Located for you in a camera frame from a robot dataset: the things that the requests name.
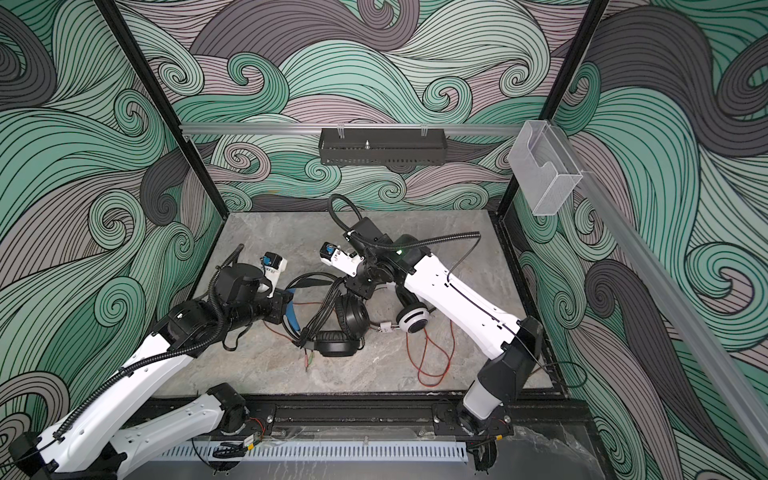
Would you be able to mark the white black headphones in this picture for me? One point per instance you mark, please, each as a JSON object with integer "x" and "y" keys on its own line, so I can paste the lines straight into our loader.
{"x": 412, "y": 318}

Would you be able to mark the black wall shelf tray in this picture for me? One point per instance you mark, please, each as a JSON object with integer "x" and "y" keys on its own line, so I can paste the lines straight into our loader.
{"x": 390, "y": 148}

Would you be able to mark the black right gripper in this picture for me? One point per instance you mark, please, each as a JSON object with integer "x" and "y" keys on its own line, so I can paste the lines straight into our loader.
{"x": 367, "y": 289}

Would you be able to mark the aluminium wall rail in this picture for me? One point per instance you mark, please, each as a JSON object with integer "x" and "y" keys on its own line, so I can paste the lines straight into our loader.
{"x": 300, "y": 129}

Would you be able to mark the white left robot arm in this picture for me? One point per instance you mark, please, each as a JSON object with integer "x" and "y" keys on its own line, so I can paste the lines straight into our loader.
{"x": 93, "y": 442}

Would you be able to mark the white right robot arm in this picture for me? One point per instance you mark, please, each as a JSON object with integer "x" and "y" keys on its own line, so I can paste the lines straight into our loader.
{"x": 421, "y": 281}

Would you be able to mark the black front frame rail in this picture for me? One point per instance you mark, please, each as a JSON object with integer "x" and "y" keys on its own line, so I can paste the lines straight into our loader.
{"x": 436, "y": 412}

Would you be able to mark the black blue gaming headset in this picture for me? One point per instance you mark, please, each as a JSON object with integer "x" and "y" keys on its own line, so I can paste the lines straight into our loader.
{"x": 338, "y": 327}

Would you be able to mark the right side aluminium rail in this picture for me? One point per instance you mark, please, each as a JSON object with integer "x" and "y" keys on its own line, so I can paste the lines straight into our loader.
{"x": 609, "y": 193}

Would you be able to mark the white slotted cable duct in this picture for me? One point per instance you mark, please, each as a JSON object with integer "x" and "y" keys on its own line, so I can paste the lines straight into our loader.
{"x": 357, "y": 451}

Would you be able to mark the clear plastic wall bin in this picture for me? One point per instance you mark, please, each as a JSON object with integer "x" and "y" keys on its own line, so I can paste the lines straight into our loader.
{"x": 544, "y": 163}

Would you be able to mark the black corner frame post right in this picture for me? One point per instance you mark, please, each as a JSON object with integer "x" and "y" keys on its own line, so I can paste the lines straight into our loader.
{"x": 572, "y": 60}

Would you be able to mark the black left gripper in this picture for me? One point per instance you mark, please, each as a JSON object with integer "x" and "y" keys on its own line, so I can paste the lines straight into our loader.
{"x": 281, "y": 299}

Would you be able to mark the black corner frame post left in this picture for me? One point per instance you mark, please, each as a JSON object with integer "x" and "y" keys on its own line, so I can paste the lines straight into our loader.
{"x": 120, "y": 30}

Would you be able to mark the black corner frame post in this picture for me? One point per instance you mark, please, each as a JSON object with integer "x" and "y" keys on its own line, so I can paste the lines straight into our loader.
{"x": 572, "y": 60}
{"x": 120, "y": 30}

